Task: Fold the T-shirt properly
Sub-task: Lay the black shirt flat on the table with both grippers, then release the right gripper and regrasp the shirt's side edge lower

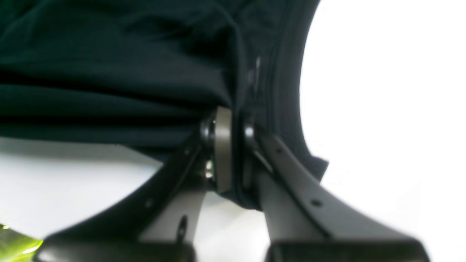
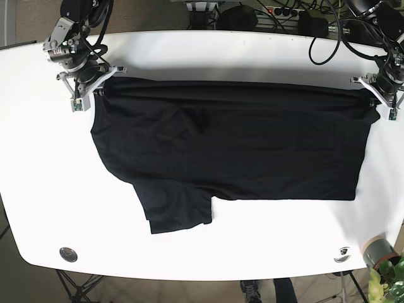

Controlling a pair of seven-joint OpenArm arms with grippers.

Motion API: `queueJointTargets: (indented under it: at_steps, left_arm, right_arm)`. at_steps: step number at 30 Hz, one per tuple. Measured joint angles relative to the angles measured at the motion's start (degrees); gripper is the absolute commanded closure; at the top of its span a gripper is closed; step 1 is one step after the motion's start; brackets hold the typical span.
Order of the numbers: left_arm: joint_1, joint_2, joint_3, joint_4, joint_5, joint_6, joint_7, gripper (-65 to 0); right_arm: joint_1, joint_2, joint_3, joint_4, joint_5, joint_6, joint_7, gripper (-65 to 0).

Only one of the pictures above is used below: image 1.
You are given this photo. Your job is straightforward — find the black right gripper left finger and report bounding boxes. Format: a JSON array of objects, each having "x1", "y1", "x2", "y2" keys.
[{"x1": 33, "y1": 107, "x2": 233, "y2": 262}]

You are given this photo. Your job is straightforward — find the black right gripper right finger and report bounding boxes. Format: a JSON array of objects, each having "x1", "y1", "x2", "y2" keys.
[{"x1": 243, "y1": 120, "x2": 430, "y2": 262}]

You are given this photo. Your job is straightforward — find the plain black T-shirt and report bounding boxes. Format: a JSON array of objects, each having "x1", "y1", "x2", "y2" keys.
[{"x1": 0, "y1": 0, "x2": 330, "y2": 212}]

